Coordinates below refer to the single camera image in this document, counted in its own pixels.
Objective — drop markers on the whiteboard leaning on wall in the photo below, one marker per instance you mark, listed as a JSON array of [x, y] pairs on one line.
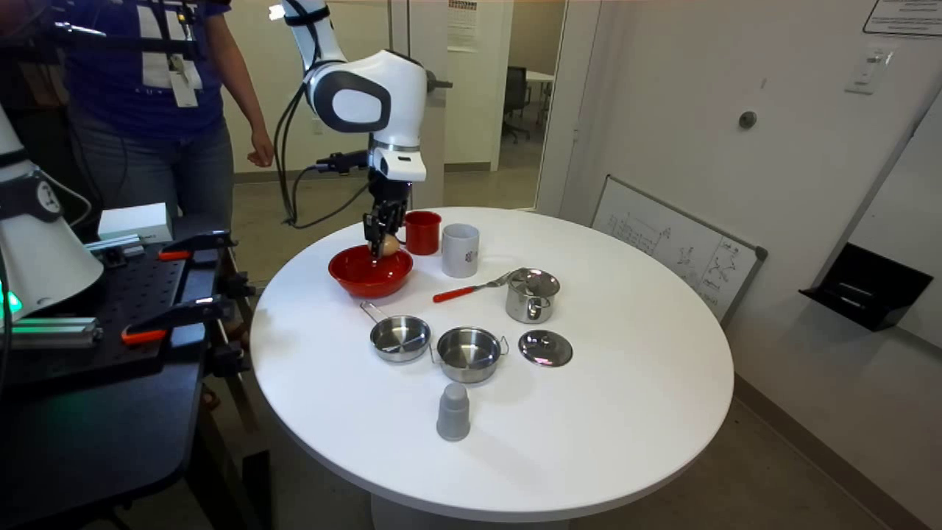
[[678, 240]]

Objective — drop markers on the person in purple shirt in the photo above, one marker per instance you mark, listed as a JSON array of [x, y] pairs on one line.
[[118, 99]]

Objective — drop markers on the small steel pan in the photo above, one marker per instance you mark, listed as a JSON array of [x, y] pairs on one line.
[[402, 339]]

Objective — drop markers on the red bowl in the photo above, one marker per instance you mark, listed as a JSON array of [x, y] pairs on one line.
[[368, 277]]

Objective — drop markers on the grey plastic cup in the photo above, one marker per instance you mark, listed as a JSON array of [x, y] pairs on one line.
[[452, 414]]

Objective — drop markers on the person's left hand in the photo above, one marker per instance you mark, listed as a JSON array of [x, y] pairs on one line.
[[261, 149]]

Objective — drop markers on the black wall tray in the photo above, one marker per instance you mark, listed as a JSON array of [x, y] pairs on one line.
[[869, 284]]

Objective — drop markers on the red mug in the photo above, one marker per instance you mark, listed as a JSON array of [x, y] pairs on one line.
[[426, 234]]

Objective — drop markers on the white box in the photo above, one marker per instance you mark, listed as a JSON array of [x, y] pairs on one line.
[[133, 221]]

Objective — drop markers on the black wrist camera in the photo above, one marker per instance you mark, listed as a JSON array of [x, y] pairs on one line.
[[340, 159]]

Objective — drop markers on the steel bowl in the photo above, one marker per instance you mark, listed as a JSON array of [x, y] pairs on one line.
[[470, 355]]

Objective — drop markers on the white mug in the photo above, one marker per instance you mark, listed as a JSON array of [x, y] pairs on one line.
[[460, 252]]

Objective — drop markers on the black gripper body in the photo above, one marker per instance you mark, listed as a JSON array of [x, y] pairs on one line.
[[389, 202]]

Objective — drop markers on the black cart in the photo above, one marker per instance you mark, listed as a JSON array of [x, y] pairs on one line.
[[98, 392]]

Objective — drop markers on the grey metal bar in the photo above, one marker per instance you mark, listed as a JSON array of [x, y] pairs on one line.
[[49, 330]]

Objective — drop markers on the white door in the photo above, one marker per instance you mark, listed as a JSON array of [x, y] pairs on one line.
[[471, 118]]

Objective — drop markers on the person's left forearm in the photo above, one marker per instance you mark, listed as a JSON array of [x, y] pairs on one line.
[[240, 84]]

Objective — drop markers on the beige egg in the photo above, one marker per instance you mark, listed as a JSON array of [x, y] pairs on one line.
[[393, 242]]

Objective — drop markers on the round black wall knob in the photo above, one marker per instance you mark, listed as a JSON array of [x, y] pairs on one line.
[[745, 118]]

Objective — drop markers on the steel lid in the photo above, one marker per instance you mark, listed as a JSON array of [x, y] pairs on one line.
[[545, 348]]

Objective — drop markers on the framed wall sign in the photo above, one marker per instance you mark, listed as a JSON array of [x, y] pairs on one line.
[[901, 15]]

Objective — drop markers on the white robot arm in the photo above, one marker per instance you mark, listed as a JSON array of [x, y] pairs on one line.
[[399, 90]]

